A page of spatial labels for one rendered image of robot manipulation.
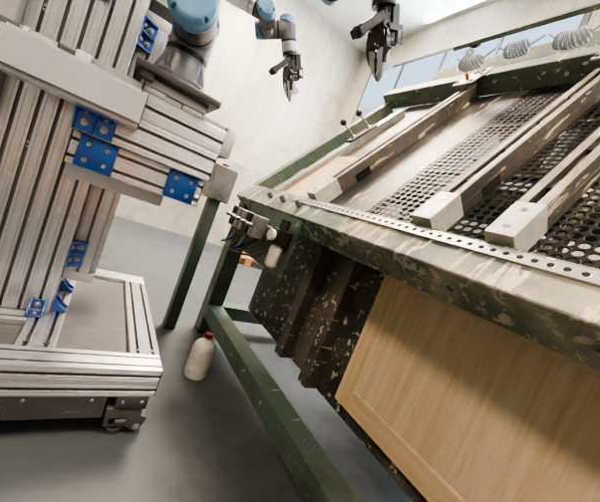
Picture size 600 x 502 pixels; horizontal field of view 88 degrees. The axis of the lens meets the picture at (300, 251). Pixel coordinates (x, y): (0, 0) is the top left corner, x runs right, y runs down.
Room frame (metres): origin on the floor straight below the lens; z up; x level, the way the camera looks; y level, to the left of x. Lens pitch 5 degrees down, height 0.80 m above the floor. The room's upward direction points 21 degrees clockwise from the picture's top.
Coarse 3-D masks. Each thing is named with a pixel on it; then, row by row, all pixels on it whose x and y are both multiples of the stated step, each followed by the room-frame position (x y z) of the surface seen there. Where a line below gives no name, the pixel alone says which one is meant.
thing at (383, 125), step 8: (400, 112) 1.90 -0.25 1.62; (384, 120) 1.89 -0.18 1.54; (392, 120) 1.88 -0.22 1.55; (376, 128) 1.83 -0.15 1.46; (384, 128) 1.87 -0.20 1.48; (368, 136) 1.82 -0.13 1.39; (344, 144) 1.79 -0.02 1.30; (352, 144) 1.77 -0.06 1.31; (360, 144) 1.80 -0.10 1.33; (336, 152) 1.72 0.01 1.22; (344, 152) 1.75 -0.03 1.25; (320, 160) 1.71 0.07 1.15; (328, 160) 1.71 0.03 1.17; (312, 168) 1.66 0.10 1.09; (296, 176) 1.64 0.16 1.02; (304, 176) 1.65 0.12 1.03; (280, 184) 1.64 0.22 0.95; (288, 184) 1.61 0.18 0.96
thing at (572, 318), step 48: (240, 192) 1.77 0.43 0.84; (336, 240) 1.02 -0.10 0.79; (384, 240) 0.84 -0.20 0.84; (432, 240) 0.76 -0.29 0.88; (480, 240) 0.70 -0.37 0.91; (432, 288) 0.74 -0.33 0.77; (480, 288) 0.61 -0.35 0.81; (528, 288) 0.55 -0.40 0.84; (576, 288) 0.52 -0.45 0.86; (528, 336) 0.57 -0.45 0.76; (576, 336) 0.49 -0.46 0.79
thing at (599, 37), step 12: (540, 48) 1.83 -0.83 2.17; (552, 48) 1.78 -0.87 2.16; (576, 48) 1.68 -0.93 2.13; (492, 60) 2.04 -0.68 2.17; (504, 60) 1.98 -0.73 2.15; (516, 60) 1.92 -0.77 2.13; (528, 60) 1.86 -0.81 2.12; (444, 72) 2.33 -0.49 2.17; (456, 72) 2.24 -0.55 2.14; (468, 72) 2.16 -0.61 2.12
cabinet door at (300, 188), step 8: (336, 160) 1.67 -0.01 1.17; (344, 160) 1.62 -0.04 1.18; (352, 160) 1.57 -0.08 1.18; (320, 168) 1.67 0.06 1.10; (328, 168) 1.63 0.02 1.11; (336, 168) 1.58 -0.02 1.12; (312, 176) 1.61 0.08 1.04; (320, 176) 1.57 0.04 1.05; (328, 176) 1.53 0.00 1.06; (296, 184) 1.60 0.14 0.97; (304, 184) 1.57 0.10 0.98; (312, 184) 1.52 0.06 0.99; (288, 192) 1.55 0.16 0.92; (296, 192) 1.51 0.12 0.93; (304, 192) 1.47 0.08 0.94
